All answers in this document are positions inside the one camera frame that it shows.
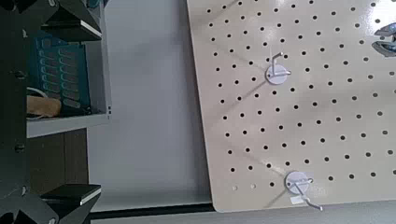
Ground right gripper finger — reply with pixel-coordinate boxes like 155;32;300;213
40;183;103;224
40;0;104;42

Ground grey blue plastic crate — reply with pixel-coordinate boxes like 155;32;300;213
26;0;112;139

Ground small white grey tool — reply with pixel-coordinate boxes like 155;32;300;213
26;86;50;98

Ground white partition panel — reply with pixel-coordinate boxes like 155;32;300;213
86;0;216;213

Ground white pegboard hook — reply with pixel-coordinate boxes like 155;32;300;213
264;50;292;86
284;170;324;213

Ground white perforated pegboard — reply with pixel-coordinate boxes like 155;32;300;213
186;0;396;214

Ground black adjustable wrench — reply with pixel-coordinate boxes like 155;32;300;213
372;21;396;59

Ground black partition post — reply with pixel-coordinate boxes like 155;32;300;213
88;203;217;220

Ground wooden handle hammer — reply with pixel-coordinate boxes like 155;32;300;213
26;94;63;119

